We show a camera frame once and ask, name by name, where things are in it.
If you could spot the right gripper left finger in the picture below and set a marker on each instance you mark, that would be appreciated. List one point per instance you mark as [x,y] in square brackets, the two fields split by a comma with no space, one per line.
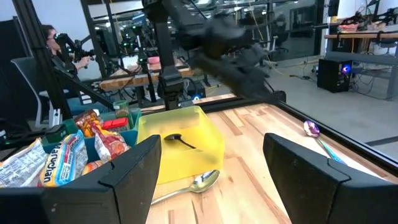
[133,186]

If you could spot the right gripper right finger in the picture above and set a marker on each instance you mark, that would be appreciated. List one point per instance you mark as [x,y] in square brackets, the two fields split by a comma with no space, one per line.
[304,193]

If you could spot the dark black metal spoon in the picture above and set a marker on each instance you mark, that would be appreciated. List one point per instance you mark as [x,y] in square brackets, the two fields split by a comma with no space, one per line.
[172,137]

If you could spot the red paprika tin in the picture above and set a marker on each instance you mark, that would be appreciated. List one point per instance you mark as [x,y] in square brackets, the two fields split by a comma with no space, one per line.
[115,124]

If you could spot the iridescent rainbow metal spoon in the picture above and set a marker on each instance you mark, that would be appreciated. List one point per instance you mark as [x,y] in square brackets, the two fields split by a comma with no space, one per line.
[311,128]

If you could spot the plain silver metal spoon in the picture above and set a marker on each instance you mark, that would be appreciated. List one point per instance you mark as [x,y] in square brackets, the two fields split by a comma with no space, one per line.
[205,180]

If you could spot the brown snack packet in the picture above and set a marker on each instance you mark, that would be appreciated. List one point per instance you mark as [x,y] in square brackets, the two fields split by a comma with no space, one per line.
[85,121]

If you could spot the dark green spice tin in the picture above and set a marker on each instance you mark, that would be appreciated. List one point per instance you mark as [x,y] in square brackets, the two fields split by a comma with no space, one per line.
[56,133]

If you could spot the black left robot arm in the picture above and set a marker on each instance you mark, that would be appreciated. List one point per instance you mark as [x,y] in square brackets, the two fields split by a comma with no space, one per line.
[168,62]

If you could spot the black background robot arm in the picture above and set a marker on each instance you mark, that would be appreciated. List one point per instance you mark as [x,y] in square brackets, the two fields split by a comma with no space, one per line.
[66,40]

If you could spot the teal plastic bin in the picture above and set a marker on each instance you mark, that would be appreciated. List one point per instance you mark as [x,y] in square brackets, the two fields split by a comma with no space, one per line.
[90,152]

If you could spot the yellow plastic bin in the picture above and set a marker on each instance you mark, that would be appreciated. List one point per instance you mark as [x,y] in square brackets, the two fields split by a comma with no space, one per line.
[192,165]

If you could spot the green translucent plastic bin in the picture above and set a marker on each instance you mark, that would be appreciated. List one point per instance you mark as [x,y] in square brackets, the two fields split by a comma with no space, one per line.
[136,116]

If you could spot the computer tower purple light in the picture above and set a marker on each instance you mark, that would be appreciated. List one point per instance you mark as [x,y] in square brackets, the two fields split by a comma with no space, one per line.
[332,76]

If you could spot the wooden background bench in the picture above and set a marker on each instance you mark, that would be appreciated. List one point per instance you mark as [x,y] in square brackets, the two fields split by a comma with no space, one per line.
[124,82]

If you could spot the grey-legged wooden workbench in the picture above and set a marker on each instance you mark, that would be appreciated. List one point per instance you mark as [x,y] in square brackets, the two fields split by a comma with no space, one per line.
[360,57]

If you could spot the person's hand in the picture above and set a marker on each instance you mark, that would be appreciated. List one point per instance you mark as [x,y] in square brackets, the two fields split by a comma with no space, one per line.
[82,62]

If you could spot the person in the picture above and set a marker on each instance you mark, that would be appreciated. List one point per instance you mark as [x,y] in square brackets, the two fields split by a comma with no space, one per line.
[46,34]

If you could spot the black frame clamp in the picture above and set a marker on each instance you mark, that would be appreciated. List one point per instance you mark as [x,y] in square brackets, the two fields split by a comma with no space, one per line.
[280,95]

